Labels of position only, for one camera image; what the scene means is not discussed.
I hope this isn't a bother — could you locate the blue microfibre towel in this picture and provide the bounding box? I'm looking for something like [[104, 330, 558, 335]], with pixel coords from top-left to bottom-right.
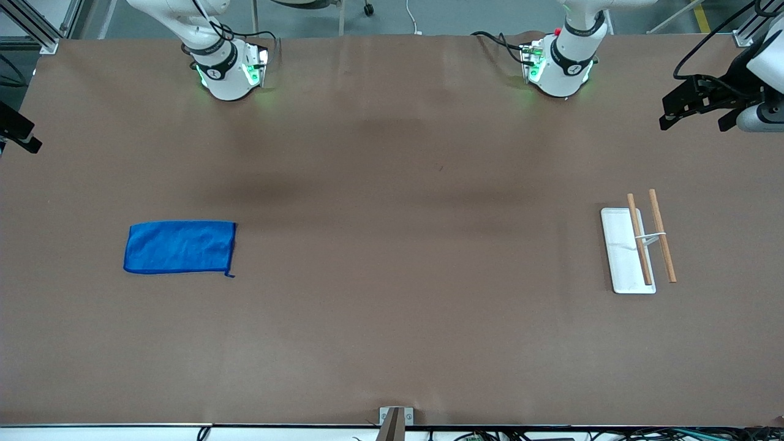
[[124, 220, 237, 278]]

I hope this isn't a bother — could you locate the table cover sheet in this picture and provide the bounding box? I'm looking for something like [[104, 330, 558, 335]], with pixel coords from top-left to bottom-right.
[[0, 31, 784, 428]]

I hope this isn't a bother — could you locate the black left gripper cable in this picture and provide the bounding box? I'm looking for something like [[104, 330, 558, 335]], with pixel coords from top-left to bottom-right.
[[674, 0, 784, 80]]

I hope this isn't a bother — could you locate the aluminium profile frame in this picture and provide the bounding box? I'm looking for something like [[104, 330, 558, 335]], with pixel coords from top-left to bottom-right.
[[0, 0, 83, 55], [732, 0, 784, 48]]

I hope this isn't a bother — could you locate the black left arm base cable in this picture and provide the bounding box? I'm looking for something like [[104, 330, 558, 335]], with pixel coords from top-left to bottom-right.
[[470, 31, 529, 65]]

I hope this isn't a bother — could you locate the black arm base cable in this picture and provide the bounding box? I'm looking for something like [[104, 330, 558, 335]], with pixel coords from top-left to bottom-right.
[[217, 23, 281, 56], [470, 31, 529, 65]]

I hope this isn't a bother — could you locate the black right arm base cable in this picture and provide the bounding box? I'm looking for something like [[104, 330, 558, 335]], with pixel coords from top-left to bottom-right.
[[217, 23, 281, 56]]

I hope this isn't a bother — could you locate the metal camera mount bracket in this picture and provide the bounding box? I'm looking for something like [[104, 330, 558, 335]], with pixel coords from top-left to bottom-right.
[[379, 407, 414, 441]]

